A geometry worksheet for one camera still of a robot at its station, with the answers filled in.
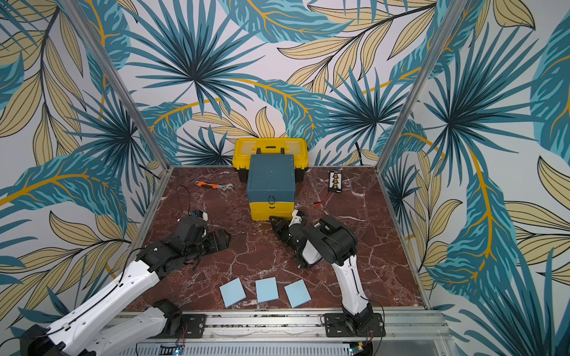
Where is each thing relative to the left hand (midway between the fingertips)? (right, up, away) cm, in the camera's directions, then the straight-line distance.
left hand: (220, 243), depth 78 cm
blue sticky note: (+4, -19, +3) cm, 19 cm away
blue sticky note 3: (+27, -19, +3) cm, 33 cm away
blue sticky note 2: (+16, -18, +3) cm, 24 cm away
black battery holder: (+48, +23, +36) cm, 64 cm away
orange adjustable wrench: (-12, +20, +32) cm, 40 cm away
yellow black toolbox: (+3, +37, +26) cm, 46 cm away
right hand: (+16, +6, +17) cm, 24 cm away
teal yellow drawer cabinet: (+17, +19, +6) cm, 26 cm away
